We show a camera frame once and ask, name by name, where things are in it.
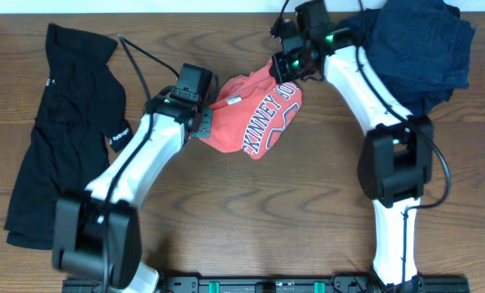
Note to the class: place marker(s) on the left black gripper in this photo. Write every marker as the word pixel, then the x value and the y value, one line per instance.
pixel 204 123

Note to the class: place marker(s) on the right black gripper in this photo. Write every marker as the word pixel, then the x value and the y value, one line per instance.
pixel 278 71

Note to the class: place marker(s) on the red soccer t-shirt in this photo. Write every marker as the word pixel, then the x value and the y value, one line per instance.
pixel 251 112

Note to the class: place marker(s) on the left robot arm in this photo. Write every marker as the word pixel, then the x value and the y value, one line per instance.
pixel 97 233

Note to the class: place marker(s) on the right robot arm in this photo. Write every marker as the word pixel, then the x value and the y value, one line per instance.
pixel 396 156

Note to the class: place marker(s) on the folded navy blue clothes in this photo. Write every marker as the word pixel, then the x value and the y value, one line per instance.
pixel 420 50

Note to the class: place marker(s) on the black t-shirt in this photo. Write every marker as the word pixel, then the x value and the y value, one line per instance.
pixel 81 117

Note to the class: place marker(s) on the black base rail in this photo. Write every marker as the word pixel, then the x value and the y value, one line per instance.
pixel 339 283

